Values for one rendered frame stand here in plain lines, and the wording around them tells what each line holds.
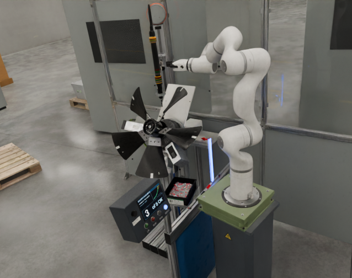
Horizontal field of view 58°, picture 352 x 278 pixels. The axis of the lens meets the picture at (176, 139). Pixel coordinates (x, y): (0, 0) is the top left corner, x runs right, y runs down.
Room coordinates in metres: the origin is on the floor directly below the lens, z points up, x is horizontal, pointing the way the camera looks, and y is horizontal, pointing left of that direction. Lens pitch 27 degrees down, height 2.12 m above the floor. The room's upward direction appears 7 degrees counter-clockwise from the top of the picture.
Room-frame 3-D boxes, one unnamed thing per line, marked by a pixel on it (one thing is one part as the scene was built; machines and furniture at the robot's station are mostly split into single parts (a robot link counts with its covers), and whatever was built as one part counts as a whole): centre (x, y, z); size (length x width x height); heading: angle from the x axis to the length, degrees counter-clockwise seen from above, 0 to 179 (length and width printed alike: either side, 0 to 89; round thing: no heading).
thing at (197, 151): (2.51, -0.18, 0.42); 0.04 x 0.04 x 0.83; 52
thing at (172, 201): (1.75, 0.01, 0.85); 0.22 x 0.17 x 0.07; 156
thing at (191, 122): (2.58, -0.14, 0.92); 0.17 x 0.16 x 0.11; 142
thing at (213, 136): (2.51, -0.18, 0.85); 0.36 x 0.24 x 0.03; 52
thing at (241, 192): (1.42, -0.32, 1.10); 0.19 x 0.19 x 0.18
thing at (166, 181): (2.17, 0.11, 0.46); 0.09 x 0.05 x 0.91; 52
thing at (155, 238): (2.24, 0.05, 0.04); 0.62 x 0.45 x 0.08; 142
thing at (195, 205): (1.70, -0.16, 0.82); 0.90 x 0.04 x 0.08; 142
